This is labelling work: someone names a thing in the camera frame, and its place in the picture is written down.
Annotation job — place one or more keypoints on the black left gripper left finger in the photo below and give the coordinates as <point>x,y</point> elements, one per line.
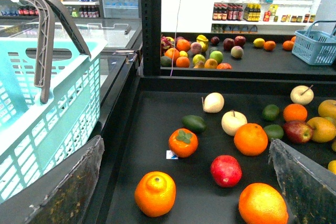
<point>68,202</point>

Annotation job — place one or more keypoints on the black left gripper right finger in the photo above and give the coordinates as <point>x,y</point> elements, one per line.
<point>308,187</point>

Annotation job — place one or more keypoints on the yellow lemon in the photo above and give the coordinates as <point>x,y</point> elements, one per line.
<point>332,166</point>

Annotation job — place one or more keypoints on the light teal shopping basket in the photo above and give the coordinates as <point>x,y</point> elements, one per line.
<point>35,137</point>

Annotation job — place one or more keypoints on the grey basket handle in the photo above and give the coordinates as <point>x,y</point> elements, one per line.
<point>48,10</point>

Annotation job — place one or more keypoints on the black metal shelf rack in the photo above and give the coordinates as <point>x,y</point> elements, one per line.
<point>137,134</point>

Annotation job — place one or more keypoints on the yellow lemon far shelf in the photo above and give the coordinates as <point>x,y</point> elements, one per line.
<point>259,43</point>

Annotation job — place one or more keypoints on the peach far shelf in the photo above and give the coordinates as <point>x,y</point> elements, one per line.
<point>237,52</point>

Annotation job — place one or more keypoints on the green apple far shelf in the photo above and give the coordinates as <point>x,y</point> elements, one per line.
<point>216,55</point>

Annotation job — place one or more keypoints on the large orange front right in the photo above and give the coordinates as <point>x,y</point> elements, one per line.
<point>261,203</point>

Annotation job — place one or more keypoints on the large orange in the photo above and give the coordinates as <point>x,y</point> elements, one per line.
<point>261,203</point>
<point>155,194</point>

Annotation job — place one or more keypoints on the red yellow apple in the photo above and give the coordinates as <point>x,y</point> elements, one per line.
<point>298,132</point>

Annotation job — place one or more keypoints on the golden pear fruit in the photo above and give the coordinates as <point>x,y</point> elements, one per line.
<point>323,129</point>

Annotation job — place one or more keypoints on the green lime front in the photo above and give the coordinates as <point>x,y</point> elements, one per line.
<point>274,131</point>

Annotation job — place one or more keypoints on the green lime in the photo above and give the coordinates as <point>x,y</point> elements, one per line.
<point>270,112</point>
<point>274,131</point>

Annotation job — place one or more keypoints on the round orange centre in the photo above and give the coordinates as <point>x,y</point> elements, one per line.
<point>251,139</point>

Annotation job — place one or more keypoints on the small orange back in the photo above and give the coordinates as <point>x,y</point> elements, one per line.
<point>295,112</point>

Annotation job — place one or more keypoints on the golden pear far right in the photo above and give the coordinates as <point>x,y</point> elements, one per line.
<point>327,108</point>

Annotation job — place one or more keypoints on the green lime back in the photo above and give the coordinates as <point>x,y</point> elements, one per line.
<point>270,112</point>

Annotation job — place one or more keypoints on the red pomegranate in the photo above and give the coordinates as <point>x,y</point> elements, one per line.
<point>226,171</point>

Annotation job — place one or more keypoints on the large orange front left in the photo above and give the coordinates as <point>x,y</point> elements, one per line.
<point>155,194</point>

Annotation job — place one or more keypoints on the pale pear back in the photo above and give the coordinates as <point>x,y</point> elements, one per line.
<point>302,94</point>

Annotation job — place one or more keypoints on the pale pear with stem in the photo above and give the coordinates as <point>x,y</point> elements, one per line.
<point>232,121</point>

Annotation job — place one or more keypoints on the white price label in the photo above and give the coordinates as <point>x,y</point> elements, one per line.
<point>171,155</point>

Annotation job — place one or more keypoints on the pale pear left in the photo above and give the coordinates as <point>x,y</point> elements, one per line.
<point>213,103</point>

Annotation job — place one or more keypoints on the orange persimmon green leaf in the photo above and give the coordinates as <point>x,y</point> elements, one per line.
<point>183,142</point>

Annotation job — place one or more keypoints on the dark green avocado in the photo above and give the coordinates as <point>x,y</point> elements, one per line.
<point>194,123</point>

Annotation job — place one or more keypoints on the blue shopping basket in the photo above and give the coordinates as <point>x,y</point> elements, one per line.
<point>315,47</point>

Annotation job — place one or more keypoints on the dark red apple far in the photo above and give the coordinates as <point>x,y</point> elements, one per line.
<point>228,44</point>

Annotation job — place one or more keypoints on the glass freezer chest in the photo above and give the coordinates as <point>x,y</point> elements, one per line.
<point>124,44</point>

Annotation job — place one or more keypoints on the yellow banana bunch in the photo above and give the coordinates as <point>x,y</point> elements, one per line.
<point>203,41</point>

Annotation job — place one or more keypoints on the pink dragon fruit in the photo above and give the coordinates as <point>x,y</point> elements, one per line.
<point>166,44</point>

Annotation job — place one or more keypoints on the white wall goods shelf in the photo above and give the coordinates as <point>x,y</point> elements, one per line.
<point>262,16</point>

